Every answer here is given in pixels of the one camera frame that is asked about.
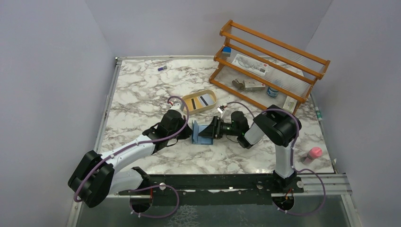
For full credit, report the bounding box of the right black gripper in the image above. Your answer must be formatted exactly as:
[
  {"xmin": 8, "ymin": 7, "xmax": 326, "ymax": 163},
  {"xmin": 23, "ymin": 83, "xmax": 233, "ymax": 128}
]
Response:
[{"xmin": 199, "ymin": 116, "xmax": 240, "ymax": 140}]

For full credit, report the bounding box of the blue leather card holder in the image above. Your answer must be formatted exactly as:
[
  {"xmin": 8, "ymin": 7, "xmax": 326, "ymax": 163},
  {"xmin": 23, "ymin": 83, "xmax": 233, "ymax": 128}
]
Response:
[{"xmin": 191, "ymin": 120, "xmax": 213, "ymax": 145}]

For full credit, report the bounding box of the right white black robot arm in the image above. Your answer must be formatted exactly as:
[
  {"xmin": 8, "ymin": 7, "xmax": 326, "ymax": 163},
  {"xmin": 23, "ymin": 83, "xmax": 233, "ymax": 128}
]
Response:
[{"xmin": 199, "ymin": 105, "xmax": 302, "ymax": 192}]

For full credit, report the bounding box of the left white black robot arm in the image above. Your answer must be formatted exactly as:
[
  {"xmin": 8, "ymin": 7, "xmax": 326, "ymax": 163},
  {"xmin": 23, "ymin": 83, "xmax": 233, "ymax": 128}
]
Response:
[{"xmin": 68, "ymin": 109, "xmax": 192, "ymax": 208}]

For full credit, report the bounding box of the yellow card with black stripe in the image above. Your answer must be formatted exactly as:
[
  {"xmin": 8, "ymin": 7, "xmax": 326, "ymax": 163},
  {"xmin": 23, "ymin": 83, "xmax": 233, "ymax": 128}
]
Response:
[{"xmin": 185, "ymin": 97, "xmax": 203, "ymax": 111}]

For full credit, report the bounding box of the grey card with black stripe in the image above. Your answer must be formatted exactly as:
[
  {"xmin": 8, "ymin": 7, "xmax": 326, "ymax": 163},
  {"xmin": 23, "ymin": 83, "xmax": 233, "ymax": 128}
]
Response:
[{"xmin": 198, "ymin": 94, "xmax": 215, "ymax": 107}]

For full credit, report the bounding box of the beige oval tray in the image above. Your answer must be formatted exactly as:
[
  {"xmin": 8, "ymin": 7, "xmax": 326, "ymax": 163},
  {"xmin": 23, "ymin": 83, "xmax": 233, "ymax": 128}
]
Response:
[{"xmin": 182, "ymin": 89, "xmax": 217, "ymax": 115}]

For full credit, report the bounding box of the grey metal clip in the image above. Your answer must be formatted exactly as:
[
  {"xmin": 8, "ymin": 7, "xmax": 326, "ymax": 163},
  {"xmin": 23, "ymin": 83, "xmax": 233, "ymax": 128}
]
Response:
[{"xmin": 232, "ymin": 79, "xmax": 245, "ymax": 90}]

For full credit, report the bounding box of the small grey cardboard box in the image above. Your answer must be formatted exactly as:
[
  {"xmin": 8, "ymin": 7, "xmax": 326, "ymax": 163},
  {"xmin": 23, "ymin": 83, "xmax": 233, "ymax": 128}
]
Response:
[{"xmin": 243, "ymin": 79, "xmax": 266, "ymax": 91}]

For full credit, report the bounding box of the small purple white object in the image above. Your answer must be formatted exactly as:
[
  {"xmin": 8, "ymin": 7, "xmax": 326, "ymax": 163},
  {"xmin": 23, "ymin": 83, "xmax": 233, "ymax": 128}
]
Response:
[{"xmin": 157, "ymin": 66, "xmax": 167, "ymax": 71}]

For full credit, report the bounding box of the blue white small jar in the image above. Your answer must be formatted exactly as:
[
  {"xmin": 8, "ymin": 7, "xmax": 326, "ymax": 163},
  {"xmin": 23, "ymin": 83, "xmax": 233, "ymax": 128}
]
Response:
[{"xmin": 266, "ymin": 87, "xmax": 279, "ymax": 98}]

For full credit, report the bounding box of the white printed flat package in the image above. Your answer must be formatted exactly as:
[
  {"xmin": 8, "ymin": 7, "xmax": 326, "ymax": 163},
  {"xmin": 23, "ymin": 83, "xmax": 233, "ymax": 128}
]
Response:
[{"xmin": 232, "ymin": 53, "xmax": 270, "ymax": 77}]

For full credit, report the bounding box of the orange wooden shelf rack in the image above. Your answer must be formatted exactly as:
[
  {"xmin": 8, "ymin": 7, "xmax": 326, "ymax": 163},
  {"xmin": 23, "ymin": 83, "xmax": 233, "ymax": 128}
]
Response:
[{"xmin": 209, "ymin": 20, "xmax": 330, "ymax": 113}]

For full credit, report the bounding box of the blue grey block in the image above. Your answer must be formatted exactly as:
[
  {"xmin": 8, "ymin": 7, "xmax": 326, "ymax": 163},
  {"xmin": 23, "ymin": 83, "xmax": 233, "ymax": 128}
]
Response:
[{"xmin": 221, "ymin": 46, "xmax": 232, "ymax": 57}]

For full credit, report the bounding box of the small white green box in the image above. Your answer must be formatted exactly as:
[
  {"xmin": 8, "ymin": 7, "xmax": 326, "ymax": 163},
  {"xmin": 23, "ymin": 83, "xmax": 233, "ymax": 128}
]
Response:
[{"xmin": 282, "ymin": 96, "xmax": 297, "ymax": 113}]

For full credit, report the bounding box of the pink bottle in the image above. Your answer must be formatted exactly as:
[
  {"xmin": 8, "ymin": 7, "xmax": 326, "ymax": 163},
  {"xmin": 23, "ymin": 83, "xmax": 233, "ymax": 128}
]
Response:
[{"xmin": 300, "ymin": 147, "xmax": 323, "ymax": 165}]

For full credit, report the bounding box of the green white marker pen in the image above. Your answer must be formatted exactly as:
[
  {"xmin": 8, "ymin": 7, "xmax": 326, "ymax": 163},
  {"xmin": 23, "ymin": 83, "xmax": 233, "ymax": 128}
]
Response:
[{"xmin": 315, "ymin": 106, "xmax": 323, "ymax": 122}]

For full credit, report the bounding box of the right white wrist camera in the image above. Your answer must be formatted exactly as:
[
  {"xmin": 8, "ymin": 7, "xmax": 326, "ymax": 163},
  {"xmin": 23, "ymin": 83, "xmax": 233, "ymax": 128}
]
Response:
[{"xmin": 217, "ymin": 105, "xmax": 227, "ymax": 119}]

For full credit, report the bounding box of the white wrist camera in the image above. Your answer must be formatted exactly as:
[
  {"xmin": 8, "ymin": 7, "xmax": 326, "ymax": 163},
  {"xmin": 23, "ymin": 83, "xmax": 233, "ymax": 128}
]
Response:
[
  {"xmin": 170, "ymin": 102, "xmax": 185, "ymax": 115},
  {"xmin": 217, "ymin": 105, "xmax": 227, "ymax": 119}
]

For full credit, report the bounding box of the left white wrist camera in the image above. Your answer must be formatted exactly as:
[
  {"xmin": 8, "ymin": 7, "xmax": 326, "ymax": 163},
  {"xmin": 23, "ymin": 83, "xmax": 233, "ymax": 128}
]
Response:
[{"xmin": 170, "ymin": 102, "xmax": 185, "ymax": 115}]

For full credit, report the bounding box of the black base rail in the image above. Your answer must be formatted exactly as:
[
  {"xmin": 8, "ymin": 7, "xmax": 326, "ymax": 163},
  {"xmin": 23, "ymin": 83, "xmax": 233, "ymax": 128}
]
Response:
[{"xmin": 85, "ymin": 166, "xmax": 301, "ymax": 208}]

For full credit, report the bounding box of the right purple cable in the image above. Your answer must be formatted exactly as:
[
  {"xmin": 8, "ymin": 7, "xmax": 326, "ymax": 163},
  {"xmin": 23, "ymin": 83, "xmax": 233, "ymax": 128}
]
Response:
[{"xmin": 225, "ymin": 102, "xmax": 326, "ymax": 218}]

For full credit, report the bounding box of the purple cable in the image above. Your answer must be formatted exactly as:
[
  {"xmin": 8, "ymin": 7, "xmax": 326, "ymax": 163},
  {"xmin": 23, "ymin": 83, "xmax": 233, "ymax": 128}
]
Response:
[
  {"xmin": 73, "ymin": 96, "xmax": 191, "ymax": 219},
  {"xmin": 225, "ymin": 102, "xmax": 326, "ymax": 218}
]

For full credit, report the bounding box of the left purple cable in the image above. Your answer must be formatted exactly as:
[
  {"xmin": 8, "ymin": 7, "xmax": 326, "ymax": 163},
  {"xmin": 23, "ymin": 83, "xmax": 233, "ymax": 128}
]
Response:
[{"xmin": 73, "ymin": 96, "xmax": 191, "ymax": 219}]

